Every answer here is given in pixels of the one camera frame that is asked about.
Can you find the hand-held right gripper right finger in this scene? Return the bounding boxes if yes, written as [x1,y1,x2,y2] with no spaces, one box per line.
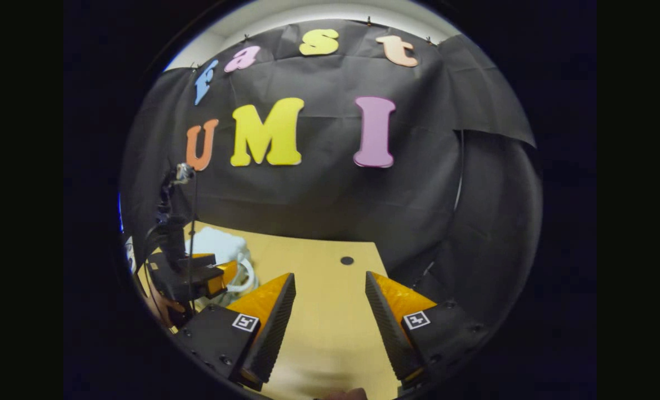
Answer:
[364,271,487,390]

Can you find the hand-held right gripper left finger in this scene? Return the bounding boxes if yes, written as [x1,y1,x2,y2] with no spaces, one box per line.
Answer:
[174,272,297,392]

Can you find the light blue suitcase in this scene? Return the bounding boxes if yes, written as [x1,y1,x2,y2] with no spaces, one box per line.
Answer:
[184,226,259,313]

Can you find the black backdrop cloth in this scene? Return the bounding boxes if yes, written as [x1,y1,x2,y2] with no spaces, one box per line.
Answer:
[120,19,543,334]

